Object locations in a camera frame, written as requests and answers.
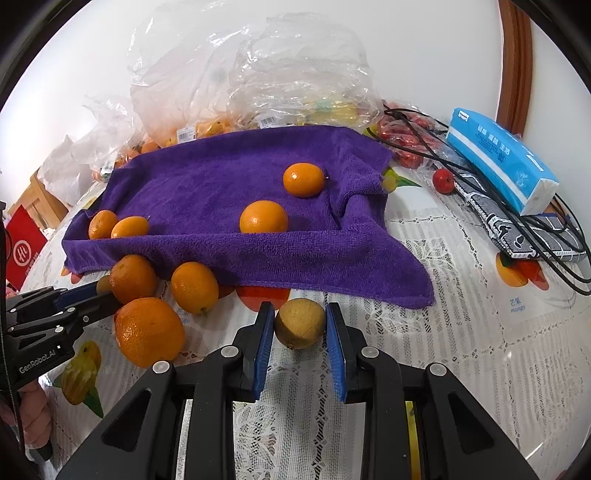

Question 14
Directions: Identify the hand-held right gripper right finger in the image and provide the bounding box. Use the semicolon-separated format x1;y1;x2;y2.
324;302;541;480

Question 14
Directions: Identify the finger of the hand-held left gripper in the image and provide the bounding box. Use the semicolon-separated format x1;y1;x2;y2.
9;281;100;319
9;294;123;340

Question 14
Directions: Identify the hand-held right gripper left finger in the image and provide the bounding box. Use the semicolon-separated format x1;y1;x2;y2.
55;301;276;480

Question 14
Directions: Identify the yellow-brown citrus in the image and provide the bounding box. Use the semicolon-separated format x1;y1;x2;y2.
274;298;327;350

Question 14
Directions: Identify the small orange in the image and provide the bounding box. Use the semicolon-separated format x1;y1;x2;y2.
171;261;219;315
239;200;289;234
109;254;159;304
111;216;151;239
283;163;326;198
88;210;120;240

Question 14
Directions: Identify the large orange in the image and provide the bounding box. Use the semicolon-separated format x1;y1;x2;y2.
114;298;186;368

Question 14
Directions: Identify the purple towel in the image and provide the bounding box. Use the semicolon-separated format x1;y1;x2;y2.
61;124;435;310

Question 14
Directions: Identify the person's left hand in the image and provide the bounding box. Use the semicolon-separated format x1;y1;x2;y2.
16;382;52;449

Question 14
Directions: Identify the red paper bag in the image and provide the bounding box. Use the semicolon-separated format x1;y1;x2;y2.
7;204;49;292

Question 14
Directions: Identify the wooden chair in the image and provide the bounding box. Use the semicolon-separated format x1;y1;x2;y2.
28;168;70;232

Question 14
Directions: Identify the white plastic bag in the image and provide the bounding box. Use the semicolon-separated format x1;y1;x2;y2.
37;134;107;206

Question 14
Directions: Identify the printed lace tablecloth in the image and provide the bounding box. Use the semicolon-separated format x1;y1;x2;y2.
21;152;591;480

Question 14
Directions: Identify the clear bag of tangerines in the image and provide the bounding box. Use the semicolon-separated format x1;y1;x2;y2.
83;95;160;169

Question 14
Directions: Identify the cherry tomato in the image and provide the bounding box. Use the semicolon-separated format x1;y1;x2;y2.
433;168;456;195

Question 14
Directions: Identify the clear bag of red tomatoes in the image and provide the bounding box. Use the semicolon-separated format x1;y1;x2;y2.
365;99;451;169

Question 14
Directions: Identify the clear bag of oranges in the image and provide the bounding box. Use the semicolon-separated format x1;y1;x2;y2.
127;0;259;148

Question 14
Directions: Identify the blue tissue pack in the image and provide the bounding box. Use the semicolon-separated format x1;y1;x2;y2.
445;107;560;216

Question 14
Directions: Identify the clear bag of yellow produce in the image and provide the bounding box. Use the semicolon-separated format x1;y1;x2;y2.
226;14;384;130

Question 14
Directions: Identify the black cable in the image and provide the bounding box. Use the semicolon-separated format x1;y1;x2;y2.
383;104;591;296

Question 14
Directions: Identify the brown wooden door frame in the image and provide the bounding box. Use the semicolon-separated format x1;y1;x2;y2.
495;0;534;137

